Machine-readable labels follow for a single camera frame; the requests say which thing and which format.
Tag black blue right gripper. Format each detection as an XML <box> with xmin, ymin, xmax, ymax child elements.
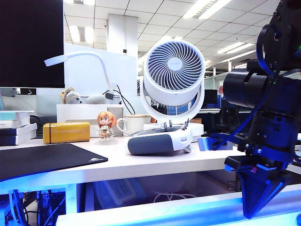
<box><xmin>198</xmin><ymin>110</ymin><xmax>301</xmax><ymax>219</ymax></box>

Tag white power adapter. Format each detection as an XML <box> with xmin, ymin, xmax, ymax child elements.
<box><xmin>110</xmin><ymin>180</ymin><xmax>137</xmax><ymax>201</ymax></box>

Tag white gooseneck desk lamp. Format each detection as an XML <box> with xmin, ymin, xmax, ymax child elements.
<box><xmin>43</xmin><ymin>51</ymin><xmax>117</xmax><ymax>92</ymax></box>

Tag black computer monitor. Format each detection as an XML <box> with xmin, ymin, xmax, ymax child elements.
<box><xmin>0</xmin><ymin>0</ymin><xmax>65</xmax><ymax>88</ymax></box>

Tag white navy stacked books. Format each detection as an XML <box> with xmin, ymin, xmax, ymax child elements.
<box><xmin>0</xmin><ymin>123</ymin><xmax>38</xmax><ymax>146</ymax></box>

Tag white coiled cable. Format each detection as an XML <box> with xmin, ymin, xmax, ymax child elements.
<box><xmin>154</xmin><ymin>192</ymin><xmax>197</xmax><ymax>203</ymax></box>

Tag thin robot arm cable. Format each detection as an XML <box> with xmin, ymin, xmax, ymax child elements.
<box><xmin>211</xmin><ymin>23</ymin><xmax>294</xmax><ymax>151</ymax></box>

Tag black background monitor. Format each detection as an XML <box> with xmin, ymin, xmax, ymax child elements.
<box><xmin>204</xmin><ymin>89</ymin><xmax>218</xmax><ymax>109</ymax></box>

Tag white teal box stack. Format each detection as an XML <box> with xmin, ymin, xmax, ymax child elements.
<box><xmin>0</xmin><ymin>110</ymin><xmax>35</xmax><ymax>129</ymax></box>

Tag blue under-desk cable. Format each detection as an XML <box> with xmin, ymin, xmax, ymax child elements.
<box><xmin>42</xmin><ymin>194</ymin><xmax>66</xmax><ymax>226</ymax></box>

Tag white mug with wooden lid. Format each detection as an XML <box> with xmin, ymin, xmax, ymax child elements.
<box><xmin>117</xmin><ymin>114</ymin><xmax>151</xmax><ymax>136</ymax></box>

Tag white desk drawer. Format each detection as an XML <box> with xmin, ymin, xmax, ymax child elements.
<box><xmin>56</xmin><ymin>169</ymin><xmax>301</xmax><ymax>226</ymax></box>

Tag black office chair chrome base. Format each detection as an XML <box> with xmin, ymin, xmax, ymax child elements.
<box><xmin>211</xmin><ymin>100</ymin><xmax>250</xmax><ymax>135</ymax></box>

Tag white desk organizer shelf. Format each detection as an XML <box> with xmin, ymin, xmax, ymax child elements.
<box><xmin>55</xmin><ymin>104</ymin><xmax>125</xmax><ymax>137</ymax></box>

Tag black mouse pad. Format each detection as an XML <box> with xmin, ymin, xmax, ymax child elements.
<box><xmin>0</xmin><ymin>143</ymin><xmax>109</xmax><ymax>182</ymax></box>

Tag beige white plush toy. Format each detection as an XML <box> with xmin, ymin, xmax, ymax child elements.
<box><xmin>60</xmin><ymin>87</ymin><xmax>83</xmax><ymax>105</ymax></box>

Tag black power cable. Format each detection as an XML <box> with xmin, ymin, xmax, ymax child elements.
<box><xmin>102</xmin><ymin>84</ymin><xmax>136</xmax><ymax>113</ymax></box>

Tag orange-haired anime figurine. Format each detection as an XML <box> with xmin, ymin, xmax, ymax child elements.
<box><xmin>97</xmin><ymin>111</ymin><xmax>118</xmax><ymax>142</ymax></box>

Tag white partition panel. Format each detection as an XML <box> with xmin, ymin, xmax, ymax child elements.
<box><xmin>64</xmin><ymin>43</ymin><xmax>138</xmax><ymax>97</ymax></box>

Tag yellow rectangular tin box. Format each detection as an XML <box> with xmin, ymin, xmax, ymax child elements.
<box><xmin>42</xmin><ymin>121</ymin><xmax>91</xmax><ymax>145</ymax></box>

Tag white navy remote controller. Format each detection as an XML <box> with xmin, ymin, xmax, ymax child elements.
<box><xmin>127</xmin><ymin>119</ymin><xmax>193</xmax><ymax>155</ymax></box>

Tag grey plush toy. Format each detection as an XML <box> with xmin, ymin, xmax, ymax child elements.
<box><xmin>86</xmin><ymin>93</ymin><xmax>110</xmax><ymax>105</ymax></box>

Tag white round desk fan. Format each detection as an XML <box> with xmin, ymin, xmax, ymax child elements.
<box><xmin>139</xmin><ymin>39</ymin><xmax>206</xmax><ymax>143</ymax></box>

